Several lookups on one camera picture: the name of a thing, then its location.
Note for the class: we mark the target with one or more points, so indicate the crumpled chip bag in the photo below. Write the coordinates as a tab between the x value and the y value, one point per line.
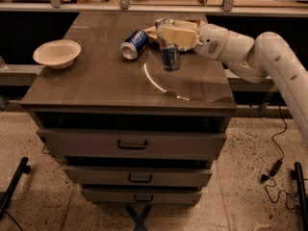
182	33

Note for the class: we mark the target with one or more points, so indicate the blue pepsi can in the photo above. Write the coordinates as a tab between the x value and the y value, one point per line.
133	46

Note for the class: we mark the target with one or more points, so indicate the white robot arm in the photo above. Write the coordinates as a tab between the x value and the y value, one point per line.
252	59

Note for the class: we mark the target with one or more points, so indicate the black stand leg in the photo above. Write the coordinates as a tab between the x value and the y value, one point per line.
5	197
297	175

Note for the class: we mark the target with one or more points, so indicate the top grey drawer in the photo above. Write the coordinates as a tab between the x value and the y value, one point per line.
134	145

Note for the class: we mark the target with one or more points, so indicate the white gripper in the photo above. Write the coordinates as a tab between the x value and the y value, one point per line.
211	42

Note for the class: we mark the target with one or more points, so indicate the bottom grey drawer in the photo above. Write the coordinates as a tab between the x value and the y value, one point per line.
141	196

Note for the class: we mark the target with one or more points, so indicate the grey drawer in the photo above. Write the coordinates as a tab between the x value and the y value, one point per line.
141	196
139	176
134	145

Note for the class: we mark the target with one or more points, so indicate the middle grey drawer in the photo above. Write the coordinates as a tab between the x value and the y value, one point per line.
139	176

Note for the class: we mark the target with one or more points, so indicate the black right stand leg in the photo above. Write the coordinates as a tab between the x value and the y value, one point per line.
297	175

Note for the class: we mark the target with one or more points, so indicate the black left stand leg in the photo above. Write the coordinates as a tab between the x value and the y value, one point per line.
5	197

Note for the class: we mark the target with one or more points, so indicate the white bowl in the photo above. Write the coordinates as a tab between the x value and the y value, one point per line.
57	54

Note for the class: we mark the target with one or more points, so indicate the grey drawer cabinet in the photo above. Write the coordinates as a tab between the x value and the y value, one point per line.
103	91

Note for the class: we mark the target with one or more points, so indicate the metal window rail frame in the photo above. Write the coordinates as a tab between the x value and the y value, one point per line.
154	4

